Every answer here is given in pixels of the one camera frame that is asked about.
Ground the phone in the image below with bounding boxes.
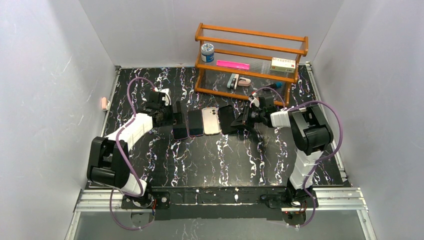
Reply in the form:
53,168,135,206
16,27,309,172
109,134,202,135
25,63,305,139
187,109,204,137
172,122,188,141

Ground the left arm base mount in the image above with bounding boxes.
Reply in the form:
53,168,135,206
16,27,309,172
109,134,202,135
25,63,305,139
121,190,171,227

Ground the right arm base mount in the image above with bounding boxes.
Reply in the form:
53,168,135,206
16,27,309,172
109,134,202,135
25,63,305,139
259,187,319,228

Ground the white red medicine box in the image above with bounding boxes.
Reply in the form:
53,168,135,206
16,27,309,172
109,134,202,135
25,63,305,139
270,57,297,73

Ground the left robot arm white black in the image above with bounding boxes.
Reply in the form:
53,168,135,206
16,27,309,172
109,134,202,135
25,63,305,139
86,88,177,197

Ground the grey stapler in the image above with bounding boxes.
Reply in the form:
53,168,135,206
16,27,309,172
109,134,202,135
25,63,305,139
226,73,239,90

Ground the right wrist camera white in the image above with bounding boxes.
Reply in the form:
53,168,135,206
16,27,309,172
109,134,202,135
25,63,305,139
248,91,260,108

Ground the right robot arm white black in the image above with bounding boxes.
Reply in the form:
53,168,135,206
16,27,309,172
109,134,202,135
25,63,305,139
231,96,334,199

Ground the pink wall hook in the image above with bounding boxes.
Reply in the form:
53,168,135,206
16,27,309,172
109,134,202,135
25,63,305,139
101,97,111,111

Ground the orange wooden shelf rack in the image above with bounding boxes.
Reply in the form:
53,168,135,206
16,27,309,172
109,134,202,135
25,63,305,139
194,23,309,106

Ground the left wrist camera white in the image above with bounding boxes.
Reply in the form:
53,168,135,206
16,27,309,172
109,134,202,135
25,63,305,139
154,87,172,106

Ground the aluminium frame rail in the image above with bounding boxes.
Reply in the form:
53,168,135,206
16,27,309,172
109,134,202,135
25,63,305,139
74,187,369,212

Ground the white blue jar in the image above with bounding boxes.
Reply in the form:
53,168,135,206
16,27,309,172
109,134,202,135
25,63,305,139
200,43,215,63

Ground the beige phone case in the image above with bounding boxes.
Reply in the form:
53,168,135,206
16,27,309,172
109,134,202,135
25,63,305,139
201,107,221,135

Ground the pink flat ruler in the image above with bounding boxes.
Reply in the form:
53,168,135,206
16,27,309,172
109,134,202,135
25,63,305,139
216,60,250,71

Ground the black phone case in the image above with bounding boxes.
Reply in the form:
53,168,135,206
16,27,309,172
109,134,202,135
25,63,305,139
218,105,238,135

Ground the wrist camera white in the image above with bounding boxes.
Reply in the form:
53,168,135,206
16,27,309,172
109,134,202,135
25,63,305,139
154,87,172,106
248,91,260,108

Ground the pink tape dispenser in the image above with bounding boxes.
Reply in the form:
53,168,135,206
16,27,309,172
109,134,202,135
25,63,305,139
237,77,251,87

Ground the black blue marker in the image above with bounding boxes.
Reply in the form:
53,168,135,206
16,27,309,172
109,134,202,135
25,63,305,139
267,82,283,90

